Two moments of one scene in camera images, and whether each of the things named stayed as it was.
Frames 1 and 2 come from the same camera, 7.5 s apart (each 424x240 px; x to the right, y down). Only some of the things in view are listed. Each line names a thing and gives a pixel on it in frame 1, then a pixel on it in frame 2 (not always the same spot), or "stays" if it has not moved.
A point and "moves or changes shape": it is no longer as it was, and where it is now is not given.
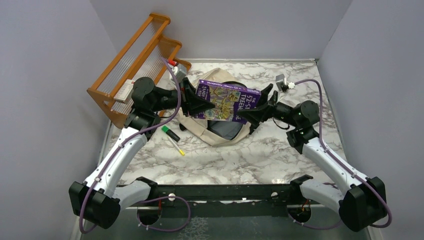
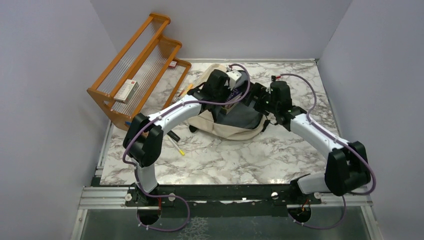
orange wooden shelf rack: (149, 56) stays
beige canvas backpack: (213, 132) moves or changes shape
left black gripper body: (168, 99) → (222, 96)
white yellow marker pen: (175, 145) stays
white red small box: (125, 93) stays
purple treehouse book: (227, 100) moves or changes shape
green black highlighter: (170, 133) stays
